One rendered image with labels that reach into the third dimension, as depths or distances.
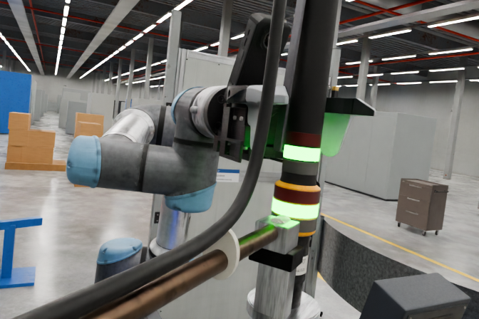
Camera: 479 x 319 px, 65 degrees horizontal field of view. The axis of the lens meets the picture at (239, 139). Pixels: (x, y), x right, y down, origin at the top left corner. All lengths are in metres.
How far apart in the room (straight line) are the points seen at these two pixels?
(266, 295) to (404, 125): 10.03
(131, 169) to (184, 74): 1.66
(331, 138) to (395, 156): 9.84
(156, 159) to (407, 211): 6.99
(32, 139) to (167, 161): 9.03
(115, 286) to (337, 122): 0.28
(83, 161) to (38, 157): 9.04
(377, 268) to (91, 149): 2.08
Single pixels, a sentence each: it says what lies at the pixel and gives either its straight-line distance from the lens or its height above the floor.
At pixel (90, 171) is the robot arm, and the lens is 0.57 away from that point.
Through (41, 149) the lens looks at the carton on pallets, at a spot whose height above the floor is 0.47.
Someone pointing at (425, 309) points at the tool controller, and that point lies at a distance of 1.11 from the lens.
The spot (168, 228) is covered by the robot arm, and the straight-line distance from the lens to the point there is 1.06.
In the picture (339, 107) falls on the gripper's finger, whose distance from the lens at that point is 0.38.
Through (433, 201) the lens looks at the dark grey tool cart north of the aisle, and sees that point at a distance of 7.24.
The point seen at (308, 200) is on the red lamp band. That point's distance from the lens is 0.35.
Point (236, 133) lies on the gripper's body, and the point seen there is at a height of 1.62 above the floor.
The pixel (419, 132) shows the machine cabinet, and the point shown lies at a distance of 10.79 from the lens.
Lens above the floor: 1.63
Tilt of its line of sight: 3 degrees down
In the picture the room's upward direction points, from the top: 6 degrees clockwise
